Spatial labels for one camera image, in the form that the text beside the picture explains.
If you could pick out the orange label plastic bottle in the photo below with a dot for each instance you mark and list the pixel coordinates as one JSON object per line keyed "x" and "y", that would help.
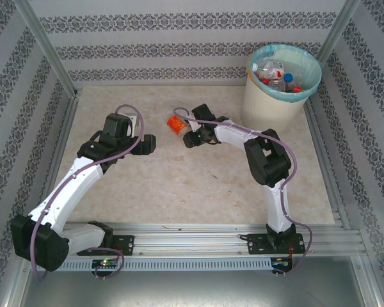
{"x": 176, "y": 123}

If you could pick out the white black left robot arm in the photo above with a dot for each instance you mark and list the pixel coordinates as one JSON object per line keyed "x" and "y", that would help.
{"x": 70, "y": 185}

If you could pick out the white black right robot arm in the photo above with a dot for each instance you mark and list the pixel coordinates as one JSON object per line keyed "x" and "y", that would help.
{"x": 233, "y": 134}

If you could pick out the cream plastic waste bin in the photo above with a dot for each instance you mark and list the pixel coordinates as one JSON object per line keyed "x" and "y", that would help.
{"x": 268, "y": 112}

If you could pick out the light blue bin liner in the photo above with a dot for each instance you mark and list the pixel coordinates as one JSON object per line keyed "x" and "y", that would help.
{"x": 304, "y": 67}

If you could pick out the small green circuit board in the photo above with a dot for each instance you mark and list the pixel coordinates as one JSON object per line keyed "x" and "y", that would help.
{"x": 280, "y": 262}
{"x": 105, "y": 263}

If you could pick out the grey metal base sheet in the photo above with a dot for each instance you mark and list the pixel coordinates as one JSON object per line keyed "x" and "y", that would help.
{"x": 192, "y": 291}

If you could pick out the aluminium side rail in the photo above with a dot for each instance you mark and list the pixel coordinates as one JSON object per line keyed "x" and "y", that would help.
{"x": 318, "y": 128}
{"x": 68, "y": 118}

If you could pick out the aluminium front rail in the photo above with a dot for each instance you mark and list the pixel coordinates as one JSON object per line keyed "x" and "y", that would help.
{"x": 192, "y": 243}

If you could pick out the aluminium frame post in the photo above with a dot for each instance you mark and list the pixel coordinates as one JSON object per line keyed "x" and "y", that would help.
{"x": 339, "y": 28}
{"x": 41, "y": 38}

